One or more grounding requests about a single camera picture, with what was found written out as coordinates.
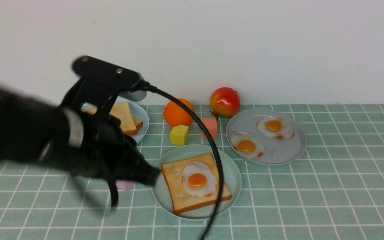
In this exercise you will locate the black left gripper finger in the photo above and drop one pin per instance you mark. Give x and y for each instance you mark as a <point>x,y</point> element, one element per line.
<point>146,174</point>

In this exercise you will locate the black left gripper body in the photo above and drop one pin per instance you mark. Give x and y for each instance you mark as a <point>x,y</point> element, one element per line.
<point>106,153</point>

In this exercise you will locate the toast slice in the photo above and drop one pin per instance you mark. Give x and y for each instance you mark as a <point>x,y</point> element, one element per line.
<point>123,113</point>
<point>181,201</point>
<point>138,123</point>

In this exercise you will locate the fried egg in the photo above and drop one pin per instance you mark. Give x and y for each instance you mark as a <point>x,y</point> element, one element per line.
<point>198,179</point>
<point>275,128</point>
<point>247,145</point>

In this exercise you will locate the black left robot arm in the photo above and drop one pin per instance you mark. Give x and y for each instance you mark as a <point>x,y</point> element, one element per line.
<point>59,137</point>

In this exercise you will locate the pink foam cube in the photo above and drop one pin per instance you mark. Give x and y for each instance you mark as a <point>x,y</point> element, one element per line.
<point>125,185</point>

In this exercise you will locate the yellow foam block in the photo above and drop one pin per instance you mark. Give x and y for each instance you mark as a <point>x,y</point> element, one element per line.
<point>179,135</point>

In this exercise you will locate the light blue bread plate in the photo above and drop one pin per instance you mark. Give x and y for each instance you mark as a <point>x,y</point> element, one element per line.
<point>140,113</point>

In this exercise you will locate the orange fruit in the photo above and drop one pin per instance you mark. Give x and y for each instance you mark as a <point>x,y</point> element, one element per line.
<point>174,115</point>

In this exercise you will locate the salmon foam cube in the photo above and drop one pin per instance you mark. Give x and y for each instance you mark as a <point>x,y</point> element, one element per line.
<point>211,125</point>

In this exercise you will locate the red pomegranate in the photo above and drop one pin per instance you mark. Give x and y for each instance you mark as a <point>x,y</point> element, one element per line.
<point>225,103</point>

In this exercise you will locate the grey egg plate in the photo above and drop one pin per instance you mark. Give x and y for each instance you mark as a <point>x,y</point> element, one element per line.
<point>277,152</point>

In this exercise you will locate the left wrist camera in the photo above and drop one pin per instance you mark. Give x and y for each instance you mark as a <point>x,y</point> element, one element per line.
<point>101,83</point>

